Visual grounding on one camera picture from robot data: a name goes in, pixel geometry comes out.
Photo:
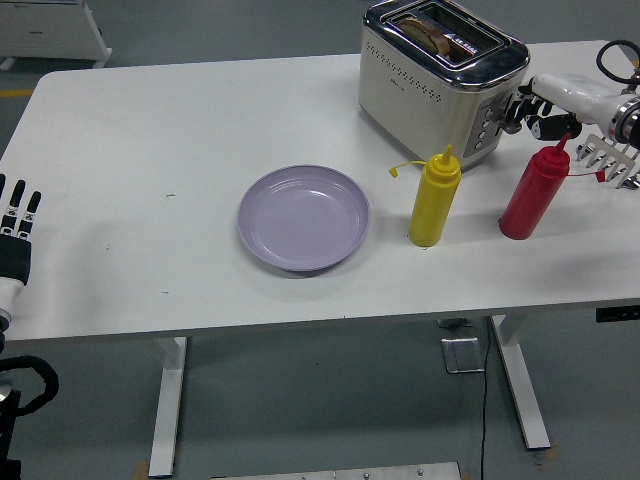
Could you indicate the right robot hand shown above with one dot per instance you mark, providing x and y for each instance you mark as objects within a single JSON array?
[{"x": 575, "y": 95}]

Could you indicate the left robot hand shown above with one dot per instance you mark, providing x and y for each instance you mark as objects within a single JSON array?
[{"x": 15, "y": 260}]

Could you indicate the brown bread slice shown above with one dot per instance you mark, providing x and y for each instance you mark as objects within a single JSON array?
[{"x": 425, "y": 30}]

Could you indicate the cream and chrome toaster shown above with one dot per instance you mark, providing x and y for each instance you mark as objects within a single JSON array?
[{"x": 410, "y": 100}]

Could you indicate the purple round plate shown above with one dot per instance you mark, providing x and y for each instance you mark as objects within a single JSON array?
[{"x": 300, "y": 220}]

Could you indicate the white background machine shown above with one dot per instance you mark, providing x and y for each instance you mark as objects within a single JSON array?
[{"x": 45, "y": 30}]

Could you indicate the square metal floor plate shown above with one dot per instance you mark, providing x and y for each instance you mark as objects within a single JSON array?
[{"x": 462, "y": 355}]

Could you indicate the metal toast rack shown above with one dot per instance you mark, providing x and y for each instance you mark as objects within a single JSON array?
[{"x": 610, "y": 160}]

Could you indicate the red squeeze bottle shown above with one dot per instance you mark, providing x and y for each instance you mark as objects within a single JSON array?
[{"x": 530, "y": 205}]

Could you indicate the yellow squeeze bottle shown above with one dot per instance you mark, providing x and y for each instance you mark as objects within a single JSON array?
[{"x": 432, "y": 210}]

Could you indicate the white table leg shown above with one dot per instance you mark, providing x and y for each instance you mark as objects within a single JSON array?
[
  {"x": 520, "y": 385},
  {"x": 167, "y": 410}
]

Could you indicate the black table control panel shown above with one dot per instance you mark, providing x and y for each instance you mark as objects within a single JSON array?
[{"x": 615, "y": 315}]

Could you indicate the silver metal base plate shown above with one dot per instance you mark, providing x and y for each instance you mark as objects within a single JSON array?
[
  {"x": 400, "y": 471},
  {"x": 275, "y": 472}
]

